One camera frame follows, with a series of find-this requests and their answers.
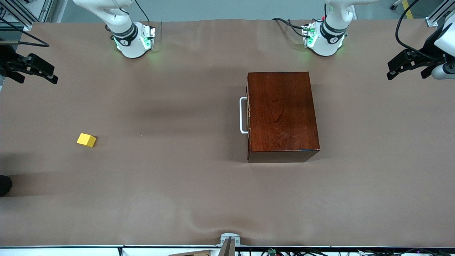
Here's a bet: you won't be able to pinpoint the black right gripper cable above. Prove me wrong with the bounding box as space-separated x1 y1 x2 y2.
0 18 49 48

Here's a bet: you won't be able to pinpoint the wooden drawer with white handle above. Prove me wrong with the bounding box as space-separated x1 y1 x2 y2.
240 85 251 143

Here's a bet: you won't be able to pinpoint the brown table cloth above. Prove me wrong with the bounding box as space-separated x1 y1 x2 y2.
0 18 455 248

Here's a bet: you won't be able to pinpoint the black right arm base cable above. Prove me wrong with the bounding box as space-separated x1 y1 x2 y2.
133 0 150 22

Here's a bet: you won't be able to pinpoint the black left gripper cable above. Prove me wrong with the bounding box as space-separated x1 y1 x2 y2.
395 0 441 61

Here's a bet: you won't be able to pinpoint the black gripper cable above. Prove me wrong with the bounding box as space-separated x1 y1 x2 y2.
395 0 441 61
0 18 49 48

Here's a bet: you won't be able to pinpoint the yellow block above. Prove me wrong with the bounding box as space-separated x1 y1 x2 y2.
77 133 97 148

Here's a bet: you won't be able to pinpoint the brown cardboard piece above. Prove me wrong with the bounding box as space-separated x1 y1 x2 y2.
169 250 212 256

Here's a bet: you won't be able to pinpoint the grey metal clamp bracket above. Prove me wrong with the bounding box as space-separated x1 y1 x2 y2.
220 233 241 256

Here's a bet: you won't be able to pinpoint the black rounded object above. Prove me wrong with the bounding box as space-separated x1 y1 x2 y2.
0 175 12 197

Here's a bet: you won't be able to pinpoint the dark brown wooden cabinet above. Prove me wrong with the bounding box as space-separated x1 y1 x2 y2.
247 71 320 163

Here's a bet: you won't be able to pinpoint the aluminium frame profile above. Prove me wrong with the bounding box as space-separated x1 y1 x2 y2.
426 0 455 27
0 0 54 31

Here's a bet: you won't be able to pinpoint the black left arm base cables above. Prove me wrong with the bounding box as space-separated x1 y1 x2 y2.
272 17 308 38

